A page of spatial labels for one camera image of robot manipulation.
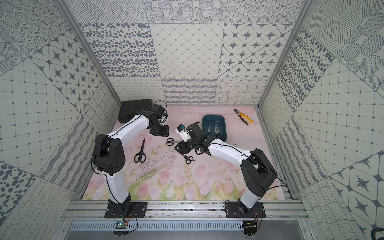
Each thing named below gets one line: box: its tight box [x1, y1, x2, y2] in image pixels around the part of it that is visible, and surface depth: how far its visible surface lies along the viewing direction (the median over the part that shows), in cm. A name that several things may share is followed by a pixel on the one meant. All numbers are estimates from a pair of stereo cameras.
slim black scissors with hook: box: [183, 155, 196, 164], surface depth 94 cm
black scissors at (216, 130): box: [214, 123, 220, 138], surface depth 107 cm
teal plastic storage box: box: [202, 114, 227, 142], surface depth 109 cm
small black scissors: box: [166, 138, 175, 146], surface depth 101 cm
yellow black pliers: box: [234, 108, 254, 126], surface depth 116 cm
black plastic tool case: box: [117, 99, 153, 124], surface depth 119 cm
